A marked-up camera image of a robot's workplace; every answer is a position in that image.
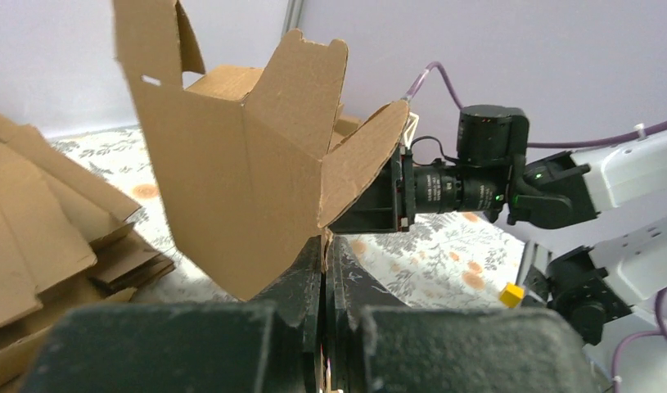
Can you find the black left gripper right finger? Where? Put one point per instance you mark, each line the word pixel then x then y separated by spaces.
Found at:
pixel 376 343

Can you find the stack of flat cardboard sheets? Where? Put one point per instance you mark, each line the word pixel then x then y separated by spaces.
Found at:
pixel 66 241

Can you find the floral patterned tablecloth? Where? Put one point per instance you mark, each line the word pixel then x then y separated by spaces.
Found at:
pixel 445 261

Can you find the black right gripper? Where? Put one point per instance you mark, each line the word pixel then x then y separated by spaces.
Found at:
pixel 484 177

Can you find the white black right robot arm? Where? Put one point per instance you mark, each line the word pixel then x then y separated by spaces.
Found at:
pixel 604 185

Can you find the cardboard box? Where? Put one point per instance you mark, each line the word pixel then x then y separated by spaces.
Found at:
pixel 246 159

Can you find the small yellow cube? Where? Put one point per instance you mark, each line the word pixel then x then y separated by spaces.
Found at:
pixel 512 295

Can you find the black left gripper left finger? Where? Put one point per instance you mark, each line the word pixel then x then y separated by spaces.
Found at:
pixel 268 344

